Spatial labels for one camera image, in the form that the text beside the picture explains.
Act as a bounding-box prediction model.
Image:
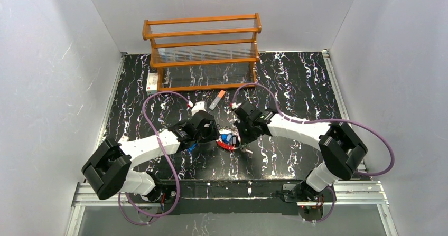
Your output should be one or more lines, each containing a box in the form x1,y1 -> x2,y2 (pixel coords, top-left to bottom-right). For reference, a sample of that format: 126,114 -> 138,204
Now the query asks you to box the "purple cable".
229,83 -> 396,224
118,91 -> 194,226

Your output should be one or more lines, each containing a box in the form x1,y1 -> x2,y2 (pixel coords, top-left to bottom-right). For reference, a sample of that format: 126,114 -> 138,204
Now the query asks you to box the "aluminium front frame rail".
67,179 -> 398,235

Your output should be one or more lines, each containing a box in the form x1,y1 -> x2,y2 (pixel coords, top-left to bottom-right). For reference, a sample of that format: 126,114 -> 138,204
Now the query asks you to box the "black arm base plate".
130,180 -> 332,220

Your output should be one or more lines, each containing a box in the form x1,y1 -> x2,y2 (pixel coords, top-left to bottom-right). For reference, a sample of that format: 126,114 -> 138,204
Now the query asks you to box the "blue key tag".
221,133 -> 238,145

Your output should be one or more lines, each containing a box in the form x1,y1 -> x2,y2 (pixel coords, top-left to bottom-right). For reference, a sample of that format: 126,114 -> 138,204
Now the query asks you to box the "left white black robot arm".
81,110 -> 220,201

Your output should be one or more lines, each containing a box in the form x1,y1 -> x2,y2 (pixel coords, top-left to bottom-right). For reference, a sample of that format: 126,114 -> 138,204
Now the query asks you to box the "orange grey marker pen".
209,90 -> 226,110

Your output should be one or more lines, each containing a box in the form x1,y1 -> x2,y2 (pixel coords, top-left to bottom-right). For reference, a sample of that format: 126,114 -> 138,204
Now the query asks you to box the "red white keyring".
216,130 -> 242,152

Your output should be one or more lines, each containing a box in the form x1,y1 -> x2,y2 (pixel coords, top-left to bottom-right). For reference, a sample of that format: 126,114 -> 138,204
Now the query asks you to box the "small white red box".
146,73 -> 158,95

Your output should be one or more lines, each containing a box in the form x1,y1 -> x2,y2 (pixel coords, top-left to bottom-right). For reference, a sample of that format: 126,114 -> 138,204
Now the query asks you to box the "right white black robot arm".
231,102 -> 368,202

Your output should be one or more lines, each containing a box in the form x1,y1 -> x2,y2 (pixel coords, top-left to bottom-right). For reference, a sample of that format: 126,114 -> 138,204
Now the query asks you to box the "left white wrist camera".
191,101 -> 207,115

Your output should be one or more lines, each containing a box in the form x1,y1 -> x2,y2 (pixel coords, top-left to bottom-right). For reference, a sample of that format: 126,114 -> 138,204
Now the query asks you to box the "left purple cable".
118,91 -> 194,226

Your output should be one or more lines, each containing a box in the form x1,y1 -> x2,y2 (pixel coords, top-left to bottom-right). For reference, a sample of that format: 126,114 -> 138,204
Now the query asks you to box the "wooden three-tier shelf rack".
142,13 -> 262,92

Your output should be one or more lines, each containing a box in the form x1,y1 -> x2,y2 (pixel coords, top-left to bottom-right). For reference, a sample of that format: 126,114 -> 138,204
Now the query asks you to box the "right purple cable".
229,83 -> 396,224

